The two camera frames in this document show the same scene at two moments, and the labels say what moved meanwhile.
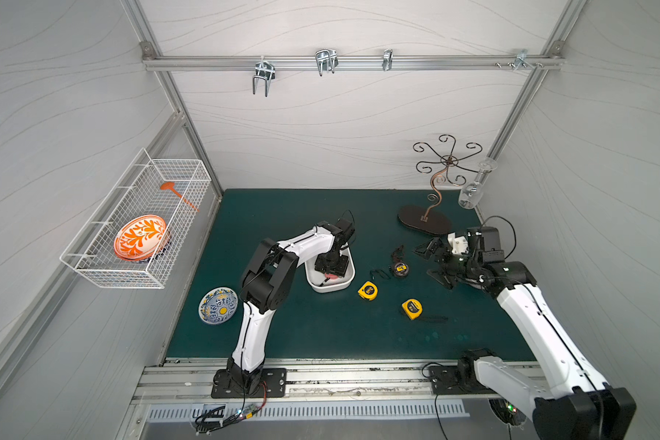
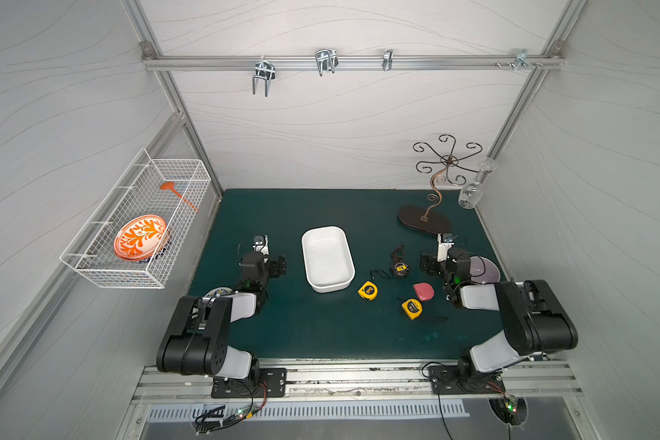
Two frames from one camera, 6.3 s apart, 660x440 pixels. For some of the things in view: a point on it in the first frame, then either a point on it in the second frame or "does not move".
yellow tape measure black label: x=368 y=291 does not move
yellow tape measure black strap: x=412 y=308 does not move
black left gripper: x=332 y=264 → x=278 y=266
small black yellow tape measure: x=401 y=269 does not move
